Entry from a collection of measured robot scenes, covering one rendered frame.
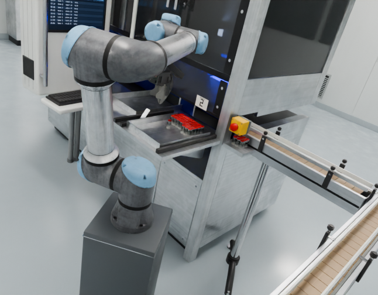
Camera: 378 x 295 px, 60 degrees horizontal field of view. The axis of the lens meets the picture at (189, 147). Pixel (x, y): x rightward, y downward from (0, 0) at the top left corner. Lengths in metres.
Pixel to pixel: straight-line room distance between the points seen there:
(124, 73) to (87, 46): 0.11
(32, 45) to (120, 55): 1.29
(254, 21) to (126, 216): 0.98
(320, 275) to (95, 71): 0.82
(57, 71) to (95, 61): 1.30
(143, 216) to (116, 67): 0.53
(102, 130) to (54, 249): 1.31
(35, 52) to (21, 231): 1.09
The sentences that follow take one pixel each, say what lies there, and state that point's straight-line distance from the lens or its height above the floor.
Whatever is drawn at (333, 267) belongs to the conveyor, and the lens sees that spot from 1.10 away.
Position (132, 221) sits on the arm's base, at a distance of 1.14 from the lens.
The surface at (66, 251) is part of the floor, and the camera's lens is 2.20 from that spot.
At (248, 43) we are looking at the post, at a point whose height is 1.38.
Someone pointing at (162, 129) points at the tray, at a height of 0.88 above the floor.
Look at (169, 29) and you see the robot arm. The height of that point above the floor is 1.41.
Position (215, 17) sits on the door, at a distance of 1.71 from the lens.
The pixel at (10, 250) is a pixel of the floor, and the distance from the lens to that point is 2.25.
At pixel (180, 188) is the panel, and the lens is 2.02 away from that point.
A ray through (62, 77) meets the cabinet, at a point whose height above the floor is 0.90.
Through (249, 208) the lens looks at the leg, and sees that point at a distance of 1.90.
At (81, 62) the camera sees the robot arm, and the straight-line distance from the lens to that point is 0.89.
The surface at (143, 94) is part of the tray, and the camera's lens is 2.10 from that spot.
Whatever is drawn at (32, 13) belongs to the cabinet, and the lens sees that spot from 2.05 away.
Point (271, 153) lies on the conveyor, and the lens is 1.67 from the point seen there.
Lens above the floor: 1.58
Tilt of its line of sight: 27 degrees down
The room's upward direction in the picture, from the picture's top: 13 degrees clockwise
